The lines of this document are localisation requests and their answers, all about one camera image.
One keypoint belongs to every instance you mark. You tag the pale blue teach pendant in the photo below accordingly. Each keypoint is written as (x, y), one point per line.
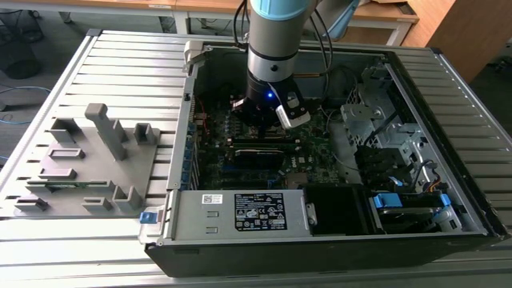
(344, 21)

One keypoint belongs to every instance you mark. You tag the RAM slot white clips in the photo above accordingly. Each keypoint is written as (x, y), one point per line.
(284, 142)

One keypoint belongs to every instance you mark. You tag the blue disk carrier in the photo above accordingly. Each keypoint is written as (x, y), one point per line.
(386, 200)

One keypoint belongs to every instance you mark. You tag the silver metal drive cage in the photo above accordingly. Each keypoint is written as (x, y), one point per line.
(360, 112)

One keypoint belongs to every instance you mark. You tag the wooden top desk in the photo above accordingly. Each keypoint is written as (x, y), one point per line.
(100, 2)
(384, 13)

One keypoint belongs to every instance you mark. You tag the grey case release latch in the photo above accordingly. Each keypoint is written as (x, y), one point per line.
(192, 49)

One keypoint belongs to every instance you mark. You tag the hard disk drive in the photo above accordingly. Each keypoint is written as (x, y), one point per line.
(408, 211)

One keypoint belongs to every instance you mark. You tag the black graphics card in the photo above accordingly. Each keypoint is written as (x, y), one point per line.
(258, 160)

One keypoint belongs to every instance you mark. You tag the grey parts rack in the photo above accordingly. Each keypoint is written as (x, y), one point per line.
(132, 168)

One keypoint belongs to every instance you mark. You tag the CPU socket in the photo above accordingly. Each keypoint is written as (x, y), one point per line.
(286, 133)

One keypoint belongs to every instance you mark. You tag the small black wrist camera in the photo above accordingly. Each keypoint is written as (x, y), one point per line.
(239, 104)

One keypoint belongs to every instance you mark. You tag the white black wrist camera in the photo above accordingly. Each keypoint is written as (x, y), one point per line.
(294, 115)

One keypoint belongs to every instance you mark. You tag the green RAM stick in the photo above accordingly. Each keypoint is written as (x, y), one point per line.
(66, 186)

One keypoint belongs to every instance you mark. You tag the metal chipset heat sink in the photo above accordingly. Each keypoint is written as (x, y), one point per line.
(296, 179)

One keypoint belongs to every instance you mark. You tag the grey power supply unit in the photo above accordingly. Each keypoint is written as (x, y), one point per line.
(192, 210)

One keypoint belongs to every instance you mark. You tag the wooden cabinet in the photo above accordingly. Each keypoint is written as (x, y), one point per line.
(472, 33)

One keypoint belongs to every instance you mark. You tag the black grey PC case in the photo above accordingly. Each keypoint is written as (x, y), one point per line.
(280, 261)

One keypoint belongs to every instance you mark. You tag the blue case latch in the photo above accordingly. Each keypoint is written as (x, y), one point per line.
(147, 218)

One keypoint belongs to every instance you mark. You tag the black waste bin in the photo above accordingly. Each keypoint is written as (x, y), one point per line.
(20, 66)

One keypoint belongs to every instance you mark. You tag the green motherboard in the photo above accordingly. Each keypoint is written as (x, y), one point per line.
(316, 150)

